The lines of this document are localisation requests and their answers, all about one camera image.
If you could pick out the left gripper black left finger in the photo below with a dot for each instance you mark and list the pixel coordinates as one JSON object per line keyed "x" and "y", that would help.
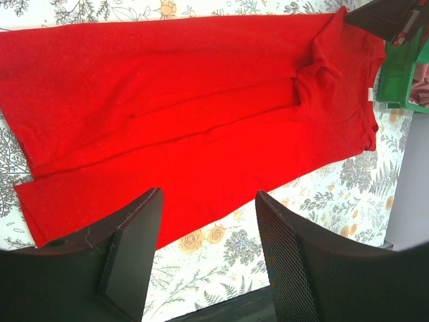
{"x": 98, "y": 273}

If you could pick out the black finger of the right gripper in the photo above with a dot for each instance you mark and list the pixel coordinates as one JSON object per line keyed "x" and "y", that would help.
{"x": 391, "y": 20}

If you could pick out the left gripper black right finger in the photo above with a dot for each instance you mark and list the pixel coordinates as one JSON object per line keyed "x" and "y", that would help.
{"x": 318, "y": 275}

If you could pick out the red t shirt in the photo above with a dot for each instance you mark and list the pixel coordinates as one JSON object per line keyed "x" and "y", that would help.
{"x": 184, "y": 120}

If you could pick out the green plastic basket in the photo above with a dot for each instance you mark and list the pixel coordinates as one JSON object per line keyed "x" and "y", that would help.
{"x": 397, "y": 72}

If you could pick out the pink crumpled t shirt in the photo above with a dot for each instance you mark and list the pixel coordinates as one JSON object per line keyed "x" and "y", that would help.
{"x": 419, "y": 88}

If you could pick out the floral patterned table mat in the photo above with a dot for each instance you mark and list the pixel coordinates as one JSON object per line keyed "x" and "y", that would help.
{"x": 301, "y": 228}

